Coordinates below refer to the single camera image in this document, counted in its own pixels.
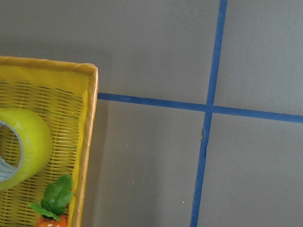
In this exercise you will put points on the yellow tape roll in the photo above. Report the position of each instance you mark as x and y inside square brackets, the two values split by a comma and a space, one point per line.
[36, 143]

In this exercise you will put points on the yellow woven basket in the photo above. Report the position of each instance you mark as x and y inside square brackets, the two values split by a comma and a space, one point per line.
[64, 94]

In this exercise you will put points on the orange toy carrot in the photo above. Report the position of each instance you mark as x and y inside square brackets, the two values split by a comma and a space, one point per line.
[53, 205]

